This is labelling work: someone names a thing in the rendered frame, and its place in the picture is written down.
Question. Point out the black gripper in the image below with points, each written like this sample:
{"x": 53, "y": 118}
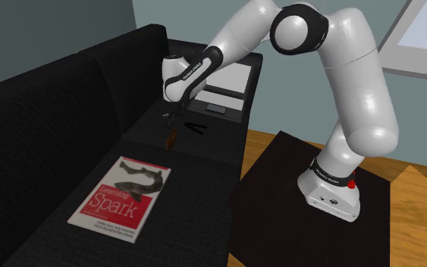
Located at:
{"x": 175, "y": 119}

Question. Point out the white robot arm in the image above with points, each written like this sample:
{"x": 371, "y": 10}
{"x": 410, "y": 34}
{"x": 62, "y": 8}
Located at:
{"x": 350, "y": 85}

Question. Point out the small brown bottle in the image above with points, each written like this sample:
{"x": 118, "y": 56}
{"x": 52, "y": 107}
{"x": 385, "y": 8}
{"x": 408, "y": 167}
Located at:
{"x": 171, "y": 139}

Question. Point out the black v-shaped thing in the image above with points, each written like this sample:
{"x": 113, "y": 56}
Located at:
{"x": 195, "y": 128}

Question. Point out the black open laptop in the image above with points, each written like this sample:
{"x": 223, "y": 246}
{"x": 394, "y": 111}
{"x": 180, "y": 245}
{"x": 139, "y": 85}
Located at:
{"x": 228, "y": 92}

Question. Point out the white and red book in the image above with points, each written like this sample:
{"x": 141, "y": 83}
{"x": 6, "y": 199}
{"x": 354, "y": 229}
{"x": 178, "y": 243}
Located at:
{"x": 124, "y": 207}

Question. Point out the black sofa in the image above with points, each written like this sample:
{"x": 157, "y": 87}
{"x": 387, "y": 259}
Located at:
{"x": 50, "y": 122}

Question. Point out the dark robot stand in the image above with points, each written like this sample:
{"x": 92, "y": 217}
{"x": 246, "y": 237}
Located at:
{"x": 290, "y": 229}

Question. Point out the white framed window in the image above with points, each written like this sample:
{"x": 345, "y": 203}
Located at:
{"x": 420, "y": 33}

